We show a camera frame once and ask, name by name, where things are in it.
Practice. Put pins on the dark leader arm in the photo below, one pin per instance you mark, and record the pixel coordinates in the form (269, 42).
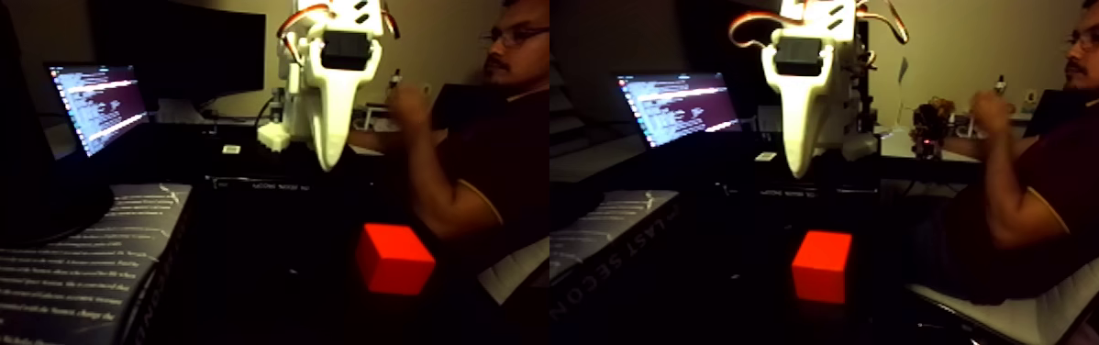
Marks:
(930, 125)

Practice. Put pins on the person's hand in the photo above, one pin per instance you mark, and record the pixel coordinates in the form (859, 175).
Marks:
(993, 114)

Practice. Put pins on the black box white lettering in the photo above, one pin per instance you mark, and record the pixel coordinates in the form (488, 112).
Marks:
(270, 181)

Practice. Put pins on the dark book white text cover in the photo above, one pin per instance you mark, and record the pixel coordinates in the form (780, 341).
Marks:
(49, 279)

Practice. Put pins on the white chair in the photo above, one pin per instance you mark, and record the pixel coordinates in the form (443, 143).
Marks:
(1041, 313)

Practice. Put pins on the black flat computer monitor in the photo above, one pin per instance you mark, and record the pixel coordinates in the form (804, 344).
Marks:
(183, 48)

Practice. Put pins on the open laptop lit screen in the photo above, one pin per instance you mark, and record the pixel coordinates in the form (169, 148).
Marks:
(102, 106)

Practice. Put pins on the small slim bottle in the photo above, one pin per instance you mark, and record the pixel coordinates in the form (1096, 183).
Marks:
(395, 79)

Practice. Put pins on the red cube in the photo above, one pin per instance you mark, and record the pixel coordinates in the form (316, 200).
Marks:
(395, 260)

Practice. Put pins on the small white tag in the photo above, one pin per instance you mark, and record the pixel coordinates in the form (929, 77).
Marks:
(231, 149)

